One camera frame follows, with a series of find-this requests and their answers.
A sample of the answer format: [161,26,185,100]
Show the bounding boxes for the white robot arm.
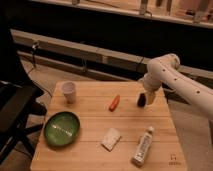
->
[140,54,213,121]

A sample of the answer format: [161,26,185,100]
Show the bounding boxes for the white sponge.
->
[101,128,121,151]

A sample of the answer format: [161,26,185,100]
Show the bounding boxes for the orange carrot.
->
[109,95,120,111]

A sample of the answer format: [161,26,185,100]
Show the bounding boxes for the green bowl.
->
[44,111,80,147]

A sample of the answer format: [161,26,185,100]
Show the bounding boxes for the black eraser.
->
[137,93,146,107]

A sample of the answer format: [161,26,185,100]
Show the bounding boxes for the wooden table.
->
[31,81,187,171]

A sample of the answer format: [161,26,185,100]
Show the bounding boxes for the white paper cup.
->
[61,82,76,104]

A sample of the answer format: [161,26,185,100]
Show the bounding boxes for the white plastic bottle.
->
[131,126,154,167]

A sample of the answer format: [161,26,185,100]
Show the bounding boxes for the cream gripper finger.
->
[145,91,156,105]

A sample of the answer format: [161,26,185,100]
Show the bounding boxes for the black office chair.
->
[0,83,47,165]

